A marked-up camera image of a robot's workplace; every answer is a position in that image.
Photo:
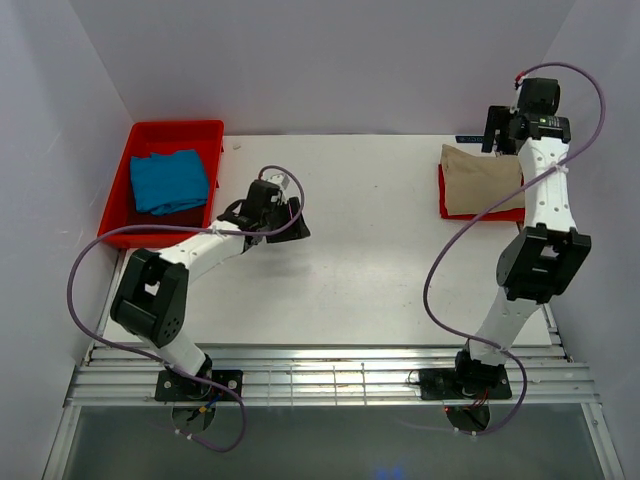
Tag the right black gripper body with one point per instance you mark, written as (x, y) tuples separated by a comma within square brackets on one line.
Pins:
[(516, 115)]

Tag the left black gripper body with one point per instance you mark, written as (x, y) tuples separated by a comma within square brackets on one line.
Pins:
[(278, 219)]

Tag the beige t shirt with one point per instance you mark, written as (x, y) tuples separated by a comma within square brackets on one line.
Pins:
[(469, 183)]

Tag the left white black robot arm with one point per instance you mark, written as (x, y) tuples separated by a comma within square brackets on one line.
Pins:
[(150, 302)]

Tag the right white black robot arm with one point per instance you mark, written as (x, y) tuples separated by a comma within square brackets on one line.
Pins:
[(548, 252)]

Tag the blue label sticker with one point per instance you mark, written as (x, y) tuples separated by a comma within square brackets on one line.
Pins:
[(469, 139)]

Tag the red plastic bin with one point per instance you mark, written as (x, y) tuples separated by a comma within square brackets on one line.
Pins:
[(129, 229)]

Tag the blue folded t shirt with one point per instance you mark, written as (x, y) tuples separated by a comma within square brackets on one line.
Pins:
[(167, 184)]

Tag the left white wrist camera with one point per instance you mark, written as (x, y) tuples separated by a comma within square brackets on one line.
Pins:
[(281, 180)]

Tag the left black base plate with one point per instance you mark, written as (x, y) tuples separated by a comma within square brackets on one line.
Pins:
[(171, 387)]

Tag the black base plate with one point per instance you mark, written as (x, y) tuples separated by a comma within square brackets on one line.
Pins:
[(171, 387), (447, 384)]

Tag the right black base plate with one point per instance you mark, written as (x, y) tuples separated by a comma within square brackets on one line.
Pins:
[(447, 384)]

